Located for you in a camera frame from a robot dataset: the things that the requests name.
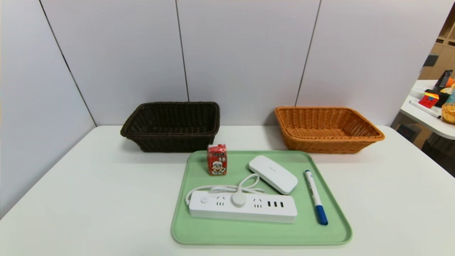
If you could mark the red milk drink carton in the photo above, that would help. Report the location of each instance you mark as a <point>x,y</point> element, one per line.
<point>217,160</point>

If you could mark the white oval plastic case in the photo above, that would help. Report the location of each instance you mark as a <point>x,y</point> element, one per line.
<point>273,174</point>

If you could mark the dark brown wicker basket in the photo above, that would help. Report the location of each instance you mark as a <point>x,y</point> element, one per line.
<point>170,140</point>

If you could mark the orange wicker basket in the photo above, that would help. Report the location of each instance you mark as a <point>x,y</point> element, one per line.
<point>320,144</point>

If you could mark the light green plastic tray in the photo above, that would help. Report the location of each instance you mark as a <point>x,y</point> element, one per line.
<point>256,233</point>

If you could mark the white marker with blue cap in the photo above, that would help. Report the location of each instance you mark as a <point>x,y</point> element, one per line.
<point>314,193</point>

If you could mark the white pen with black cap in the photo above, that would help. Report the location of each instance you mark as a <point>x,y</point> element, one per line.
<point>424,109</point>

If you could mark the white side table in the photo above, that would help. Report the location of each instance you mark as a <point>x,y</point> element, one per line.
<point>426,121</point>

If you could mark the colourful puzzle cube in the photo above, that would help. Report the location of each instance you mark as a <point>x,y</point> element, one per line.
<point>428,100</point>

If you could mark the black storage box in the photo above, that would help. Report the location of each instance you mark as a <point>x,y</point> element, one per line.
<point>444,97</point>

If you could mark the dark remote control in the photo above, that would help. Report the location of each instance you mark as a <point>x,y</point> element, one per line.
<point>444,79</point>

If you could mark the yellow round object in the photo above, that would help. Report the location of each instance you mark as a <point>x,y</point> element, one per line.
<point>449,113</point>

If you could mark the wooden shelf unit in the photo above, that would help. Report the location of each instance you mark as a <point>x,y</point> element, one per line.
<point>440,60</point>

